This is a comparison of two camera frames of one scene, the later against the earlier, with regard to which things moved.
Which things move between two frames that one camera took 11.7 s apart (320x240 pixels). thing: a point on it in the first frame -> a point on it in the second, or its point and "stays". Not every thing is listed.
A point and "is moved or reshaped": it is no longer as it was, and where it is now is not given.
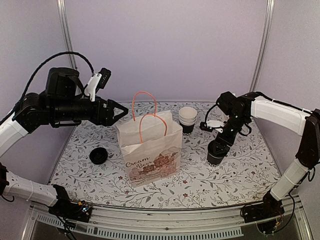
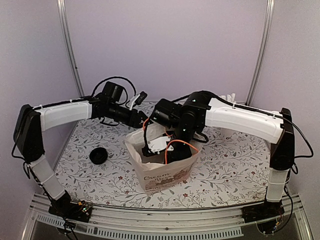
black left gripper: (99, 119) -> (136, 123)
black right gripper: (227, 140) -> (178, 157)
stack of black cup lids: (98, 155) stays
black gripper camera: (97, 81) -> (141, 97)
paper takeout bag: (152, 142) is moved or reshaped
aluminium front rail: (224, 221) stays
